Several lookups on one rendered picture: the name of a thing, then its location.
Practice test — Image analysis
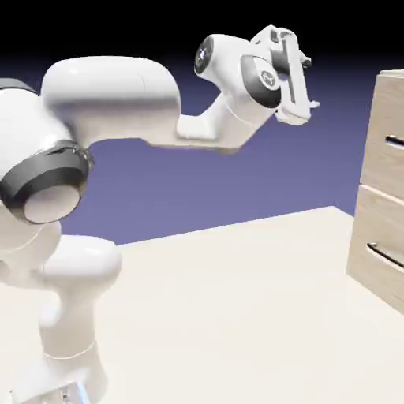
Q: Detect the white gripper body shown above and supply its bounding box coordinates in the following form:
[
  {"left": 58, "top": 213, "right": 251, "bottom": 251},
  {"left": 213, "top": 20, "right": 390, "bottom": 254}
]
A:
[{"left": 275, "top": 30, "right": 313, "bottom": 126}]

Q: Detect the light wood drawer front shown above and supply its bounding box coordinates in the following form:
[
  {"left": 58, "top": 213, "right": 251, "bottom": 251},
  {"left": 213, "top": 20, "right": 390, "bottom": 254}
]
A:
[
  {"left": 346, "top": 184, "right": 404, "bottom": 314},
  {"left": 359, "top": 71, "right": 404, "bottom": 202}
]

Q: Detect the light wood cabinet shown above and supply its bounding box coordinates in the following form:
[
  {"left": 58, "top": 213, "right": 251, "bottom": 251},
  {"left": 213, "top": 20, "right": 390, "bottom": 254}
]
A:
[{"left": 345, "top": 69, "right": 404, "bottom": 314}]

